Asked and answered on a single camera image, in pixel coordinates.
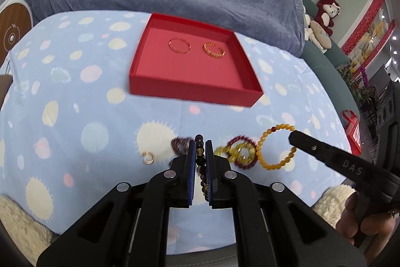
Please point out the red monkey plush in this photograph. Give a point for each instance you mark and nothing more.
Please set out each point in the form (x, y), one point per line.
(326, 13)

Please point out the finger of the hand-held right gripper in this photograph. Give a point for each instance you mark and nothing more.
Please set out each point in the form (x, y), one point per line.
(328, 154)

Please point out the red garland wall decoration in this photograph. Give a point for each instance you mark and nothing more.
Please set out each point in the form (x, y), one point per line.
(365, 23)

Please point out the light blue planet print cloth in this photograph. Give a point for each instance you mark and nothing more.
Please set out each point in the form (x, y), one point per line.
(78, 98)

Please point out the beige plush toy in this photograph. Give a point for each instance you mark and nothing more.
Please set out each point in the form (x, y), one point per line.
(318, 34)

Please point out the cream fluffy blanket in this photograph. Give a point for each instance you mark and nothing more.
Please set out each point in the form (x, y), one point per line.
(334, 201)
(22, 226)

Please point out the gold hoop earring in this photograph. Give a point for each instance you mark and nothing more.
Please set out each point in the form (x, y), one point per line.
(147, 160)

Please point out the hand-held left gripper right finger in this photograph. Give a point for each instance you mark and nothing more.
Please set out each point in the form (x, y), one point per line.
(211, 173)

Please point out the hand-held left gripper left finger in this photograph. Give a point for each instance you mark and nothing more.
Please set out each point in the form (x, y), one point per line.
(189, 173)

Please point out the green sofa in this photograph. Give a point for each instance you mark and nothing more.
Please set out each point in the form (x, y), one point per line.
(325, 63)

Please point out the gold studded bangle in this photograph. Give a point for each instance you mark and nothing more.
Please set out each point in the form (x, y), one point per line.
(205, 48)

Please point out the person's right hand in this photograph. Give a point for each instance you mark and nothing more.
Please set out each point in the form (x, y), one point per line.
(347, 217)

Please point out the red cardboard box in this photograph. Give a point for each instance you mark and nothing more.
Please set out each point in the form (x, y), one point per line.
(187, 91)

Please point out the potted flowers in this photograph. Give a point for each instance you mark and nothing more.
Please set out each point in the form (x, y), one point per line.
(356, 82)

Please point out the white device with wooden disc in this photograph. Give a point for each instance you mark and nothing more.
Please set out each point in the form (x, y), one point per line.
(15, 29)

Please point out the red bag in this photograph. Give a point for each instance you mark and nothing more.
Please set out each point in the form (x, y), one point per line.
(351, 129)

